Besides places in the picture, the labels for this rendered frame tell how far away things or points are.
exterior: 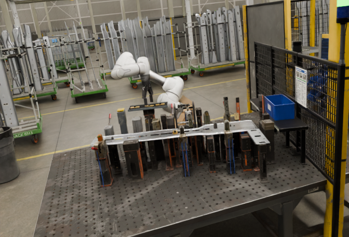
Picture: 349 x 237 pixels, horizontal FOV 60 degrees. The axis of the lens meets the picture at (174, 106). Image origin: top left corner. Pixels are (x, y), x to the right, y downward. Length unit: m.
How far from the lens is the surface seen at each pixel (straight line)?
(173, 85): 3.23
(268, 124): 2.46
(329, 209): 2.55
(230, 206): 2.11
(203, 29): 10.33
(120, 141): 2.53
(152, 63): 9.70
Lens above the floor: 1.91
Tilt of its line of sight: 16 degrees down
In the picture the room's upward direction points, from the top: 7 degrees counter-clockwise
